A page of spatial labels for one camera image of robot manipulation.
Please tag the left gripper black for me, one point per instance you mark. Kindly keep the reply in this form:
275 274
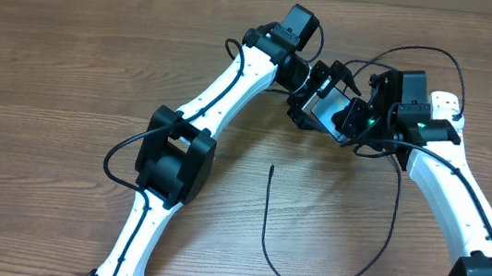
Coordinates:
328 76

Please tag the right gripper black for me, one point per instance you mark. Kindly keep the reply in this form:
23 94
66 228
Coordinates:
348 125

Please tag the blue smartphone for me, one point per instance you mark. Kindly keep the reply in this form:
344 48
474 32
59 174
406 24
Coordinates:
324 109

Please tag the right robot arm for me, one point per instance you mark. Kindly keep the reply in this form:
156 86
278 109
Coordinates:
424 130

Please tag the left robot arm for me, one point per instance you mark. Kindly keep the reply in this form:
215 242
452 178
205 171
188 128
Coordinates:
177 148

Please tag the white charger adapter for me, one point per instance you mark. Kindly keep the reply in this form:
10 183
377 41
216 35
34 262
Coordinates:
457 121

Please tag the white power strip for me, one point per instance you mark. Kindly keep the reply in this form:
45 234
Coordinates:
444 103

